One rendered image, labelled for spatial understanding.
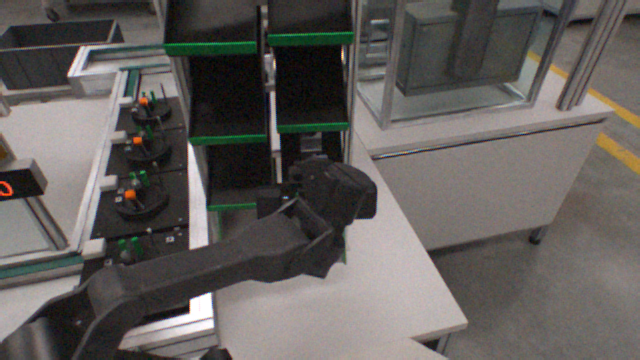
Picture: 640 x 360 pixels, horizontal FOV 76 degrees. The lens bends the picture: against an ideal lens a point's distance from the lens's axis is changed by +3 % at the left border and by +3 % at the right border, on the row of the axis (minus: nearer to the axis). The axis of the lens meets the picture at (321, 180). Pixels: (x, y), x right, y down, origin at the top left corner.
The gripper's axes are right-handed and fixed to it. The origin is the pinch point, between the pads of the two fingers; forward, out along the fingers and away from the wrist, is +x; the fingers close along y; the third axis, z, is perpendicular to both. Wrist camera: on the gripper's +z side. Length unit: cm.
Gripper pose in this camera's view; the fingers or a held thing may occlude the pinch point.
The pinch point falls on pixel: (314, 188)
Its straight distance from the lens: 67.5
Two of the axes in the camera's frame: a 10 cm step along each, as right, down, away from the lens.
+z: -0.1, -9.0, -4.4
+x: -0.9, -4.3, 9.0
